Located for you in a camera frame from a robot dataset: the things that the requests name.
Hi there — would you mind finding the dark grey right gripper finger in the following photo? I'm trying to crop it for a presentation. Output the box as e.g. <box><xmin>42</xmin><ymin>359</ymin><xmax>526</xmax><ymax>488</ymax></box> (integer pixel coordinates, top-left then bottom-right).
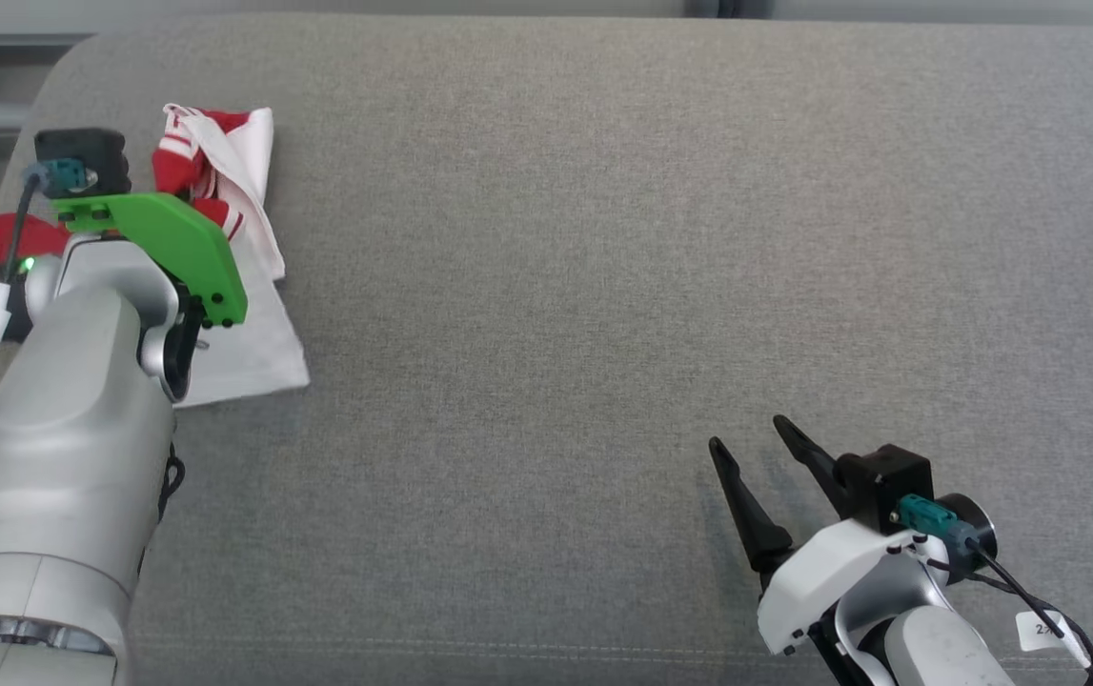
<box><xmin>772</xmin><ymin>414</ymin><xmax>854</xmax><ymax>522</ymax></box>
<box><xmin>707</xmin><ymin>435</ymin><xmax>796</xmax><ymax>575</ymax></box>

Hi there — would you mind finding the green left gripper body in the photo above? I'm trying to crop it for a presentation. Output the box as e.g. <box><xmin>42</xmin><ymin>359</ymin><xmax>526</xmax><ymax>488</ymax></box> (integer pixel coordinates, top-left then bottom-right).
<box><xmin>51</xmin><ymin>193</ymin><xmax>250</xmax><ymax>403</ymax></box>

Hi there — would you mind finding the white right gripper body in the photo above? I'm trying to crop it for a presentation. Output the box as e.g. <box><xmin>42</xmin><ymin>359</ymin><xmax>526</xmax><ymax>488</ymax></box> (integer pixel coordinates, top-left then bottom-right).
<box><xmin>756</xmin><ymin>517</ymin><xmax>955</xmax><ymax>658</ymax></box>

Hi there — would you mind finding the white folded garment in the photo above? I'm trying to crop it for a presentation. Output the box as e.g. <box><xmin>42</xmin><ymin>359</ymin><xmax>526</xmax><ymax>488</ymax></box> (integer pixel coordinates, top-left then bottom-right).
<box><xmin>170</xmin><ymin>105</ymin><xmax>312</xmax><ymax>409</ymax></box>

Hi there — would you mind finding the red garment with striped trim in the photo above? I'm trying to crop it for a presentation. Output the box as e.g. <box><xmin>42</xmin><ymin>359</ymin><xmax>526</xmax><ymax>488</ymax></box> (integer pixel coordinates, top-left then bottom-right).
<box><xmin>152</xmin><ymin>103</ymin><xmax>285</xmax><ymax>282</ymax></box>

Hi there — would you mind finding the white right cable tag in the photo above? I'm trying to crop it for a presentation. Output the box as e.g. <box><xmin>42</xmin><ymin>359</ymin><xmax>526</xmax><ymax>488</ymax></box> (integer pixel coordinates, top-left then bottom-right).
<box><xmin>1016</xmin><ymin>610</ymin><xmax>1092</xmax><ymax>668</ymax></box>

